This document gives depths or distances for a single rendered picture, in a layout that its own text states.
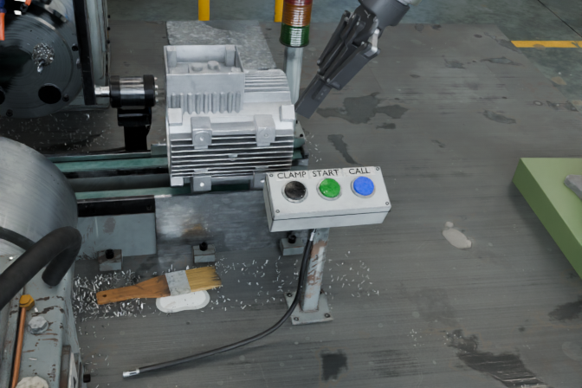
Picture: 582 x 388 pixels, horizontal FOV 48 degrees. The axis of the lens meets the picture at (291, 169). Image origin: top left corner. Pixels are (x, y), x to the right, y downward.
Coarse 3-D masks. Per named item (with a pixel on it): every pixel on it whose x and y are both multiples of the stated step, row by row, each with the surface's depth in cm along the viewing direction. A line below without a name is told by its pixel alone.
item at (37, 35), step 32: (32, 0) 115; (64, 0) 123; (32, 32) 117; (64, 32) 119; (0, 64) 120; (32, 64) 121; (64, 64) 122; (0, 96) 123; (32, 96) 125; (64, 96) 126
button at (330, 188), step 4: (324, 180) 93; (328, 180) 93; (332, 180) 93; (320, 184) 92; (324, 184) 92; (328, 184) 92; (332, 184) 93; (336, 184) 93; (320, 188) 92; (324, 188) 92; (328, 188) 92; (332, 188) 92; (336, 188) 92; (320, 192) 92; (324, 192) 92; (328, 192) 92; (332, 192) 92; (336, 192) 92; (328, 196) 92; (332, 196) 92; (336, 196) 92
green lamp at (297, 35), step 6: (282, 24) 136; (282, 30) 137; (288, 30) 136; (294, 30) 135; (300, 30) 135; (306, 30) 136; (282, 36) 138; (288, 36) 136; (294, 36) 136; (300, 36) 136; (306, 36) 137; (288, 42) 137; (294, 42) 137; (300, 42) 137; (306, 42) 138
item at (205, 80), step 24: (168, 48) 107; (192, 48) 108; (216, 48) 109; (168, 72) 100; (192, 72) 105; (216, 72) 105; (240, 72) 102; (168, 96) 102; (192, 96) 103; (216, 96) 103; (240, 96) 104
